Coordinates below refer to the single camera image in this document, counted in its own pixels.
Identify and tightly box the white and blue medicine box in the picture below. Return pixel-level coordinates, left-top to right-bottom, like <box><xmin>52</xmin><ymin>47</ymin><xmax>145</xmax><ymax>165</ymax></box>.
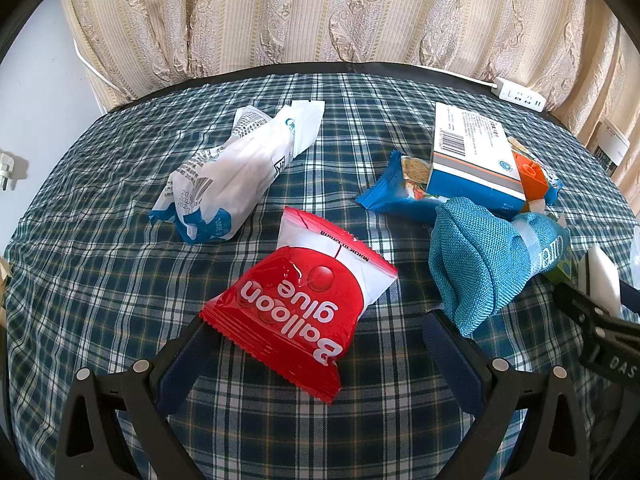
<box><xmin>427</xmin><ymin>102</ymin><xmax>526</xmax><ymax>221</ymax></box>

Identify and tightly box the white power strip cable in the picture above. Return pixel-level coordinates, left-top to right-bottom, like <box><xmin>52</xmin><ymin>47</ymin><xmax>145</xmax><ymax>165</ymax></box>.
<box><xmin>425</xmin><ymin>64</ymin><xmax>496</xmax><ymax>87</ymax></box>

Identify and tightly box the green patterned packet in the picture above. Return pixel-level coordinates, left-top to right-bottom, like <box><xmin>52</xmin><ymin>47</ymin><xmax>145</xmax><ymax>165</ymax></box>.
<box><xmin>542</xmin><ymin>230</ymin><xmax>577</xmax><ymax>286</ymax></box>

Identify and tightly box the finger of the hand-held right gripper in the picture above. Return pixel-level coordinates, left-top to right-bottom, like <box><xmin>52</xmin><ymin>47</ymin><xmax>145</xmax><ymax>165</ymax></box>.
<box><xmin>552</xmin><ymin>282</ymin><xmax>640</xmax><ymax>341</ymax></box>

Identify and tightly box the orange toy block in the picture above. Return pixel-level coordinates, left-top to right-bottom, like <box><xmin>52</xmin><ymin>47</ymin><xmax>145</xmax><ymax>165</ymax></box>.
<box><xmin>515</xmin><ymin>152</ymin><xmax>551</xmax><ymax>213</ymax></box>

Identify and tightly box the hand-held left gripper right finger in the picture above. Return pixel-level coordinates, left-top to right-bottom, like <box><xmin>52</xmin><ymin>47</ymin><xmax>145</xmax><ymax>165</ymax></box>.
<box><xmin>421</xmin><ymin>310</ymin><xmax>593</xmax><ymax>480</ymax></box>

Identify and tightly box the white sponge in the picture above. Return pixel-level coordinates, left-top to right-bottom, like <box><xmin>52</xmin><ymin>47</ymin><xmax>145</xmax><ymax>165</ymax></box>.
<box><xmin>575</xmin><ymin>244</ymin><xmax>623</xmax><ymax>313</ymax></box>

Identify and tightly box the thin white cable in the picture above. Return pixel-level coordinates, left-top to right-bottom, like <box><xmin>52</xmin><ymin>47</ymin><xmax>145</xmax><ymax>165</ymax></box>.
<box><xmin>74</xmin><ymin>37</ymin><xmax>133</xmax><ymax>105</ymax></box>

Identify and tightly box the blue plaid tablecloth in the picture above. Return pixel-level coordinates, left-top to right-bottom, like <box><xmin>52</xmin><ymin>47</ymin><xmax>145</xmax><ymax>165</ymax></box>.
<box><xmin>2</xmin><ymin>72</ymin><xmax>638</xmax><ymax>480</ymax></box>

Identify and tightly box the white plastic bag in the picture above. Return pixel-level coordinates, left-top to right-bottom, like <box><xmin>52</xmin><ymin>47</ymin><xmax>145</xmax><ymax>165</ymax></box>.
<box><xmin>148</xmin><ymin>100</ymin><xmax>327</xmax><ymax>246</ymax></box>

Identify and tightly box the white wall plug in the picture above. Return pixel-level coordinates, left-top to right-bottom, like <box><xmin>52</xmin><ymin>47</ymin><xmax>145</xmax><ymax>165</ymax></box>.
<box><xmin>0</xmin><ymin>151</ymin><xmax>28</xmax><ymax>192</ymax></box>

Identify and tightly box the beige patterned curtain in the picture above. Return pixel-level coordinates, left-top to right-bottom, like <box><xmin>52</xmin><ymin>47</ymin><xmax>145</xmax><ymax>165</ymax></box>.
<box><xmin>57</xmin><ymin>0</ymin><xmax>640</xmax><ymax>201</ymax></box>

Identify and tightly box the teal woven cloth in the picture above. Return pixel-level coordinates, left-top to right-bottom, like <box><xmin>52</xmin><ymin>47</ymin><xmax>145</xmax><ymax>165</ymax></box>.
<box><xmin>428</xmin><ymin>197</ymin><xmax>571</xmax><ymax>338</ymax></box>

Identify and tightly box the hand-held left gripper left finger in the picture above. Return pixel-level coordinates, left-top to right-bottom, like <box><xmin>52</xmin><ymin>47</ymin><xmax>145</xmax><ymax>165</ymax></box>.
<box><xmin>55</xmin><ymin>320</ymin><xmax>217</xmax><ymax>480</ymax></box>

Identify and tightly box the white power strip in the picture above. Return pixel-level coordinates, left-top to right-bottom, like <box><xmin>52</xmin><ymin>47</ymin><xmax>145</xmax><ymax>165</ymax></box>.
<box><xmin>490</xmin><ymin>77</ymin><xmax>547</xmax><ymax>111</ymax></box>

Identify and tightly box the red and white glue packet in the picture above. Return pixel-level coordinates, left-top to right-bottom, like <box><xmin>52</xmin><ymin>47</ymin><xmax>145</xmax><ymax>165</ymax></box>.
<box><xmin>199</xmin><ymin>206</ymin><xmax>399</xmax><ymax>404</ymax></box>

